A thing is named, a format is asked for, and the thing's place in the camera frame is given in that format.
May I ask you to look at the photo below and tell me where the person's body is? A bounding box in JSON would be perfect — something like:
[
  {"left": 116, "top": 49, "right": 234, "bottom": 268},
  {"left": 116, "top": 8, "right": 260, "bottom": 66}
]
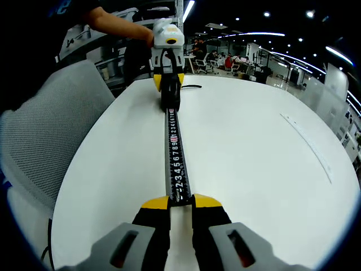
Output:
[{"left": 0, "top": 0, "right": 105, "bottom": 113}]

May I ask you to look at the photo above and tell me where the person's left forearm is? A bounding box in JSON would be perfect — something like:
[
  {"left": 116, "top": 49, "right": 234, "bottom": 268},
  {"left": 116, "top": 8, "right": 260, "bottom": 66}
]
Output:
[{"left": 83, "top": 6, "right": 155, "bottom": 47}]

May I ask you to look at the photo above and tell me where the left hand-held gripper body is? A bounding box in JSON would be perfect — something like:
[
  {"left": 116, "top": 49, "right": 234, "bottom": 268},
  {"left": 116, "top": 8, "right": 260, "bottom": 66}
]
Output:
[{"left": 148, "top": 18, "right": 186, "bottom": 75}]

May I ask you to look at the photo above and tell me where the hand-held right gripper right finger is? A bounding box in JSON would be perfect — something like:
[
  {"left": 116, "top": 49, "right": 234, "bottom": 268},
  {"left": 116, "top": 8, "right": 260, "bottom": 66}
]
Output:
[{"left": 191, "top": 193, "right": 312, "bottom": 271}]

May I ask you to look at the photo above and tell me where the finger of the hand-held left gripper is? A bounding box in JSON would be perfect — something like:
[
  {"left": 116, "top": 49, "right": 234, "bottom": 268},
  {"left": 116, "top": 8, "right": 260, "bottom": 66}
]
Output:
[
  {"left": 152, "top": 49, "right": 170, "bottom": 93},
  {"left": 168, "top": 49, "right": 186, "bottom": 89}
]

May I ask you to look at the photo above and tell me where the black tape measure with blade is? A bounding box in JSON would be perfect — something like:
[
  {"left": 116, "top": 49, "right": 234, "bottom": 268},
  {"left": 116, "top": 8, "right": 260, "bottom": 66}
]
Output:
[{"left": 160, "top": 72, "right": 193, "bottom": 205}]

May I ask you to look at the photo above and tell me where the grey mesh office chair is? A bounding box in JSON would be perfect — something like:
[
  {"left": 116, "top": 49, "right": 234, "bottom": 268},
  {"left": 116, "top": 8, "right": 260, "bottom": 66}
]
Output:
[{"left": 0, "top": 60, "right": 116, "bottom": 215}]

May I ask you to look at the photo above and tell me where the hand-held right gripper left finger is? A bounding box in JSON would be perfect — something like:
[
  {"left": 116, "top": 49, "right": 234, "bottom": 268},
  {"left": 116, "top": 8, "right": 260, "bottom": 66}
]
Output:
[{"left": 58, "top": 194, "right": 173, "bottom": 271}]

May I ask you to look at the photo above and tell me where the thin black cable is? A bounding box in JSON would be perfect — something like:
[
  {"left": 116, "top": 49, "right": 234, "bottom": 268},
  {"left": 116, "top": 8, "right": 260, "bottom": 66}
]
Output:
[{"left": 41, "top": 217, "right": 56, "bottom": 270}]

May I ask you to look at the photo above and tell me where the grey shelf rack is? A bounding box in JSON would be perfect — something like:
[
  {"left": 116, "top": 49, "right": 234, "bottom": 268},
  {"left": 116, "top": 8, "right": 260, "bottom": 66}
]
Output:
[{"left": 58, "top": 7, "right": 155, "bottom": 91}]

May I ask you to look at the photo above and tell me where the white office chair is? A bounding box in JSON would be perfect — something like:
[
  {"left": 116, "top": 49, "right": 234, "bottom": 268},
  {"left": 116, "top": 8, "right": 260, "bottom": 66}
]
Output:
[{"left": 195, "top": 57, "right": 210, "bottom": 75}]

